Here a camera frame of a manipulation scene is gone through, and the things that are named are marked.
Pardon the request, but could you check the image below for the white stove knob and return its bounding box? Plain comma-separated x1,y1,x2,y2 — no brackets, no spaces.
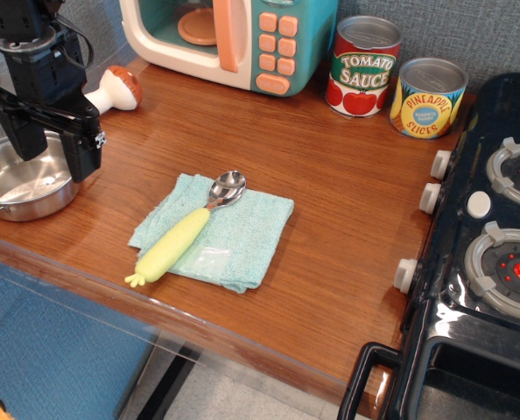
418,183,441,214
430,150,452,180
393,259,418,294

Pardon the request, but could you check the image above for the toy mushroom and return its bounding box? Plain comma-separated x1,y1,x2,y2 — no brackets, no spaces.
85,66,143,115

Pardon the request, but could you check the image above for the white stove knob middle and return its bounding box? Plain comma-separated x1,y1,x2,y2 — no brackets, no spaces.
418,183,441,214

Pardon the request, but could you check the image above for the tomato sauce can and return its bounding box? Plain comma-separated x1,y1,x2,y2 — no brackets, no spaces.
326,15,402,117

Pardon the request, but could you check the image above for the white stove knob bottom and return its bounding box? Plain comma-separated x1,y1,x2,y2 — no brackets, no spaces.
393,259,418,294

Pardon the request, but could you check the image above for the orange microwave turntable plate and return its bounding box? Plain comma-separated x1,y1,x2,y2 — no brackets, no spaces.
178,8,216,46

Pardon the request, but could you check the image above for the spoon with yellow handle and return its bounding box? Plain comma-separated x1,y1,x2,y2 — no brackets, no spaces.
124,170,247,288

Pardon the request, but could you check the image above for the stainless steel pot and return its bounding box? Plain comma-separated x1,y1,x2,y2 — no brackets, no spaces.
0,131,80,221

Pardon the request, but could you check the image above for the white stove knob top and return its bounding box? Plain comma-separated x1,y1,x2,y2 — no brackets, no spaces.
430,150,452,180

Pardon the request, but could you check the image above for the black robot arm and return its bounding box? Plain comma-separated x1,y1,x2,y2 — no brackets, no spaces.
0,1,105,183

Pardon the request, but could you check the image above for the teal toy microwave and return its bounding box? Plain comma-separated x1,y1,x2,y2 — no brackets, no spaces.
120,1,338,97

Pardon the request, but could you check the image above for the black toy stove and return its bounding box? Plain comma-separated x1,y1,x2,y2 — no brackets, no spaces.
339,73,520,419

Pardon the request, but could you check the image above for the pineapple slices can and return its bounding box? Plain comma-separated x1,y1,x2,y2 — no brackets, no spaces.
390,57,468,139

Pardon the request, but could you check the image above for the light blue cloth napkin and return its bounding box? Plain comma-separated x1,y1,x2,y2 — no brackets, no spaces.
129,174,294,294

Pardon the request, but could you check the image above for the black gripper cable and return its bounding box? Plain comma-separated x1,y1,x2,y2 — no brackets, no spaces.
52,11,95,69

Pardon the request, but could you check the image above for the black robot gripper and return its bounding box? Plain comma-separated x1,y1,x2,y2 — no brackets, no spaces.
0,29,106,183

